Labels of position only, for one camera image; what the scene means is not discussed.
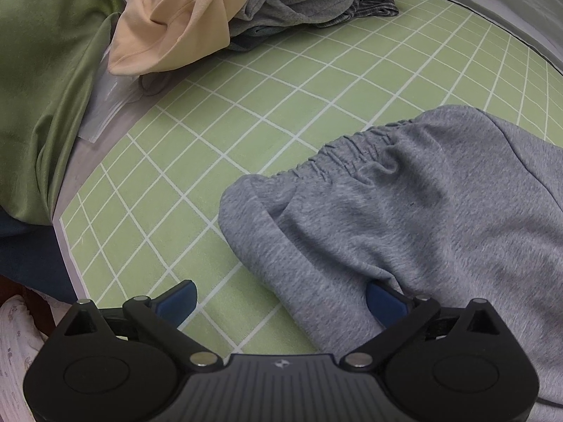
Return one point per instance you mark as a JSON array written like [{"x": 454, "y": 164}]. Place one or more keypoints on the crumpled grey garment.
[{"x": 286, "y": 9}]

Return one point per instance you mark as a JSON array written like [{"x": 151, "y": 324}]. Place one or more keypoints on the grey quilt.
[{"x": 506, "y": 0}]

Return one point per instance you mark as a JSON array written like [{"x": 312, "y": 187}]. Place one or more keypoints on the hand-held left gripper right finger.
[{"x": 381, "y": 303}]

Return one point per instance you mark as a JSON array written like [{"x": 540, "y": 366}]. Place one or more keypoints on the grey sweatpants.
[{"x": 418, "y": 228}]

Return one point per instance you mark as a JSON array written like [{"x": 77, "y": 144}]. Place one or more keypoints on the green grid cutting mat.
[{"x": 264, "y": 96}]

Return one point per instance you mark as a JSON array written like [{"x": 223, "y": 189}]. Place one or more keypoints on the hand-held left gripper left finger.
[{"x": 177, "y": 302}]

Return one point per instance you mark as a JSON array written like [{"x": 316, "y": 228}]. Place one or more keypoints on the green curtain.
[{"x": 44, "y": 74}]

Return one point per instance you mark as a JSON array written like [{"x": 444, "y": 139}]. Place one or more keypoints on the white floral cloth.
[{"x": 17, "y": 338}]

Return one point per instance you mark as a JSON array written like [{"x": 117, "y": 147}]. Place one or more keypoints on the plaid garment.
[{"x": 374, "y": 6}]

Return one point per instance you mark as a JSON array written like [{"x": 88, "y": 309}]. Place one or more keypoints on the clear plastic bag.
[{"x": 105, "y": 96}]

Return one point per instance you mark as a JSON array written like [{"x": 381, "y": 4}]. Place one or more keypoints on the beige garment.
[{"x": 176, "y": 22}]

